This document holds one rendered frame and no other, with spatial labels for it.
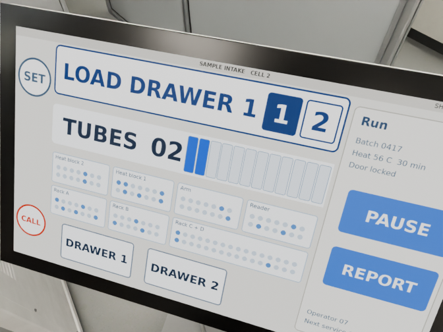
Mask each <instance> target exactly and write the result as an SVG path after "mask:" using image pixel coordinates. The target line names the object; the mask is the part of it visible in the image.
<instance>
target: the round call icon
mask: <svg viewBox="0 0 443 332"><path fill-rule="evenodd" d="M15 232H16V233H20V234H23V235H27V236H31V237H34V238H38V239H40V240H44V241H46V233H47V208H46V207H42V206H37V205H35V204H30V203H28V202H23V201H20V200H15Z"/></svg>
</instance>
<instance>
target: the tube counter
mask: <svg viewBox="0 0 443 332"><path fill-rule="evenodd" d="M147 165H149V166H152V167H157V168H160V169H165V170H168V171H174V172H177V173H182V174H185V175H190V176H194V177H198V178H202V179H206V180H212V181H215V182H220V183H223V184H228V185H231V186H236V187H239V188H245V189H248V190H253V191H256V192H261V193H265V194H269V195H273V196H277V197H281V198H286V199H289V200H294V201H297V202H302V203H306V204H310V205H314V206H319V207H322V208H323V206H324V202H325V199H326V195H327V191H328V187H329V184H330V180H331V178H332V173H333V170H334V165H335V164H331V163H326V162H322V161H317V160H313V159H307V158H304V157H299V156H295V155H289V154H286V153H280V152H275V151H271V150H265V149H262V148H257V147H253V146H248V145H244V144H238V143H235V142H229V141H226V140H220V139H217V138H211V137H207V136H202V135H199V134H193V133H190V132H184V131H180V130H175V129H171V128H166V127H162V126H156V125H153V124H152V126H151V132H150V143H149V148H148V159H147Z"/></svg>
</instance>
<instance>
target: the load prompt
mask: <svg viewBox="0 0 443 332"><path fill-rule="evenodd" d="M53 93H54V94H57V95H61V96H67V97H73V98H76V99H82V100H86V101H91V102H95V103H100V104H104V105H110V106H114V107H119V108H123V109H128V110H132V111H138V112H141V113H147V114H151V115H157V116H160V117H166V118H169V119H175V120H178V121H185V122H188V123H194V124H198V125H203V126H209V127H212V128H218V129H222V130H228V131H231V132H237V133H240V134H246V135H249V136H256V137H259V138H265V139H269V140H274V141H278V142H283V143H287V144H293V145H296V146H302V147H306V148H311V149H315V150H320V151H324V152H330V153H336V154H338V151H339V148H340V144H341V139H342V136H343V132H344V129H345V125H346V122H347V118H348V115H349V110H350V108H351V103H352V101H353V98H352V97H345V96H339V95H334V94H327V93H324V92H317V91H313V90H306V89H302V88H296V87H291V86H284V85H281V84H274V83H270V82H263V81H259V80H252V79H248V78H241V77H238V76H231V75H226V74H220V73H216V72H209V71H205V70H198V69H192V68H188V67H181V66H177V65H170V64H166V63H159V62H155V61H149V60H144V59H138V58H134V57H127V56H123V55H116V54H112V53H106V52H101V51H94V50H91V49H84V48H80V47H73V46H69V45H63V44H58V43H56V44H55V74H54V91H53Z"/></svg>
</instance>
